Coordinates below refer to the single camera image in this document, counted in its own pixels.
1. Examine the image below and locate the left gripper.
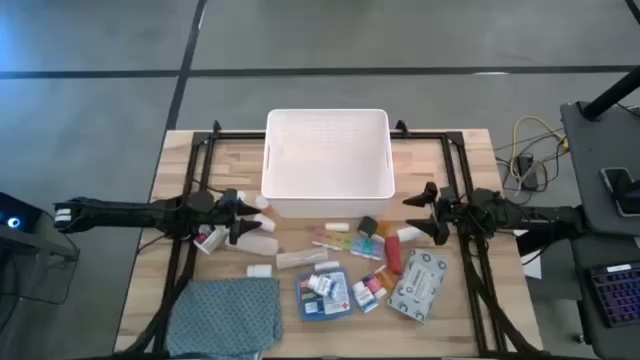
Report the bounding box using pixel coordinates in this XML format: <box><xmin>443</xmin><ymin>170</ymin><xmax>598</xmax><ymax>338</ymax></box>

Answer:
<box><xmin>215</xmin><ymin>188</ymin><xmax>263</xmax><ymax>246</ymax></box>

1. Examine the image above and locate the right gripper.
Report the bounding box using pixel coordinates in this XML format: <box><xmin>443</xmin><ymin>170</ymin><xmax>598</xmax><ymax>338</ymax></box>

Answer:
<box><xmin>402</xmin><ymin>181</ymin><xmax>475</xmax><ymax>247</ymax></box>

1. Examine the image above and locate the red tube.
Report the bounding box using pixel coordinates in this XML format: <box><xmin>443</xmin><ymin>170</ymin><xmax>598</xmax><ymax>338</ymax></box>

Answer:
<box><xmin>384</xmin><ymin>234</ymin><xmax>404</xmax><ymax>277</ymax></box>

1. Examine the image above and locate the black bandage roll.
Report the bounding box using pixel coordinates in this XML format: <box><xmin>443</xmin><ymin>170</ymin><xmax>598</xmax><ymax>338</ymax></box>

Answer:
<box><xmin>356</xmin><ymin>215</ymin><xmax>379</xmax><ymax>239</ymax></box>

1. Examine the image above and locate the clear plastic tube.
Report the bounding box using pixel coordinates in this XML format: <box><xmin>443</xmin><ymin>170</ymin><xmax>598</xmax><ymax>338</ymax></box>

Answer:
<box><xmin>275</xmin><ymin>247</ymin><xmax>330</xmax><ymax>270</ymax></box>

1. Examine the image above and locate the grey patterned packet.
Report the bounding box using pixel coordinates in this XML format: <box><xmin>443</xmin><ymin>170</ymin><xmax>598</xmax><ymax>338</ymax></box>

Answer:
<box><xmin>386</xmin><ymin>248</ymin><xmax>449</xmax><ymax>325</ymax></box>

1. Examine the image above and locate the rainbow pill organizer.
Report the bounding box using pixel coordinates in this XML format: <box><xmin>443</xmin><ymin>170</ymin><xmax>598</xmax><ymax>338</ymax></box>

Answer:
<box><xmin>311</xmin><ymin>225</ymin><xmax>386</xmax><ymax>261</ymax></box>

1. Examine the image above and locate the pink bottle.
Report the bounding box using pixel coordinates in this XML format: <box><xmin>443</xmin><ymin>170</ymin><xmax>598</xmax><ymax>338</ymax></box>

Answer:
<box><xmin>362</xmin><ymin>272</ymin><xmax>389</xmax><ymax>300</ymax></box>

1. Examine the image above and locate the white plastic basket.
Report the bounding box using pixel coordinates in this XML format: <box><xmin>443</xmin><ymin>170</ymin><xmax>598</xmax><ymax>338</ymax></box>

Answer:
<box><xmin>260</xmin><ymin>108</ymin><xmax>396</xmax><ymax>220</ymax></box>

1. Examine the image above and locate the white bottle blue label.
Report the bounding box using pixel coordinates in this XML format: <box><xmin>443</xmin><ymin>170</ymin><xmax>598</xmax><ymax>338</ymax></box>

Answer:
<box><xmin>307</xmin><ymin>273</ymin><xmax>337</xmax><ymax>300</ymax></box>
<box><xmin>351</xmin><ymin>280</ymin><xmax>380</xmax><ymax>314</ymax></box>

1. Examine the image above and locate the blue first aid kit case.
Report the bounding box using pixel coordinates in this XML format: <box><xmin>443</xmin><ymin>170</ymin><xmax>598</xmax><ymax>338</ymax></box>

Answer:
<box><xmin>295</xmin><ymin>267</ymin><xmax>354</xmax><ymax>322</ymax></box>

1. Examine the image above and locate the teal patterned cloth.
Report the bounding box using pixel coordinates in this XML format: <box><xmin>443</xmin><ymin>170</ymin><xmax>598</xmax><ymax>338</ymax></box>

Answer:
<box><xmin>166</xmin><ymin>278</ymin><xmax>285</xmax><ymax>359</ymax></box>

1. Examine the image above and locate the black power adapter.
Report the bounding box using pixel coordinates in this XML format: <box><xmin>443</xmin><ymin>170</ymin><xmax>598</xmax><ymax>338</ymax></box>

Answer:
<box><xmin>514</xmin><ymin>153</ymin><xmax>540</xmax><ymax>191</ymax></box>

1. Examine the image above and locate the black stand leg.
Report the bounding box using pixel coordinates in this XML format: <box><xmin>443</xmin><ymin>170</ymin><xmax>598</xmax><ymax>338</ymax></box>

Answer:
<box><xmin>514</xmin><ymin>227</ymin><xmax>576</xmax><ymax>257</ymax></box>

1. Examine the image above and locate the white paper sheet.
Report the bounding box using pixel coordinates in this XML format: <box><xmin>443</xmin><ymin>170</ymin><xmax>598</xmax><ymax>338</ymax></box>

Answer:
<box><xmin>512</xmin><ymin>229</ymin><xmax>544</xmax><ymax>280</ymax></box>

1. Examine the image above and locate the dark grey desk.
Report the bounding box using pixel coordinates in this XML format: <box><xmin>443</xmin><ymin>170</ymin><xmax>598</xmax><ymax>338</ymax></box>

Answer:
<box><xmin>569</xmin><ymin>230</ymin><xmax>640</xmax><ymax>360</ymax></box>

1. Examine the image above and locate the smartphone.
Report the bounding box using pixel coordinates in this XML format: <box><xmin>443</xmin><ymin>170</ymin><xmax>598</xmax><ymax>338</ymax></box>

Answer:
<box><xmin>599</xmin><ymin>167</ymin><xmax>640</xmax><ymax>219</ymax></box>

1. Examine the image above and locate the backlit keyboard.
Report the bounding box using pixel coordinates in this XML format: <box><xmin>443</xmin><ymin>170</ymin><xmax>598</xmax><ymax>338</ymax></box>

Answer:
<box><xmin>584</xmin><ymin>262</ymin><xmax>640</xmax><ymax>329</ymax></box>

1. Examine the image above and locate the grey metal stand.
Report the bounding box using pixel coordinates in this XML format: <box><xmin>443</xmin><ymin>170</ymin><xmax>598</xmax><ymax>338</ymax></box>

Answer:
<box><xmin>0</xmin><ymin>224</ymin><xmax>81</xmax><ymax>306</ymax></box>

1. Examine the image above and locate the black pole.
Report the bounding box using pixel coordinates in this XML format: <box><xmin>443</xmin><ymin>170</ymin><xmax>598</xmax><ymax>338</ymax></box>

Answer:
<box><xmin>582</xmin><ymin>64</ymin><xmax>640</xmax><ymax>121</ymax></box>

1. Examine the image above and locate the black device with blue light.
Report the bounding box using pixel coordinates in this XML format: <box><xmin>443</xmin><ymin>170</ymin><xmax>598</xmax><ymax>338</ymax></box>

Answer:
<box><xmin>0</xmin><ymin>192</ymin><xmax>44</xmax><ymax>234</ymax></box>

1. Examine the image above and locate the black metal table frame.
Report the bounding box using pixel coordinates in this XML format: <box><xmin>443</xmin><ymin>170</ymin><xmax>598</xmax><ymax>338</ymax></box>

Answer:
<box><xmin>149</xmin><ymin>119</ymin><xmax>531</xmax><ymax>359</ymax></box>

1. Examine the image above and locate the yellow cable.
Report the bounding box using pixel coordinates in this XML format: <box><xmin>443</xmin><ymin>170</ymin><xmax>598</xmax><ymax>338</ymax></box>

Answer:
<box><xmin>509</xmin><ymin>114</ymin><xmax>571</xmax><ymax>181</ymax></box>

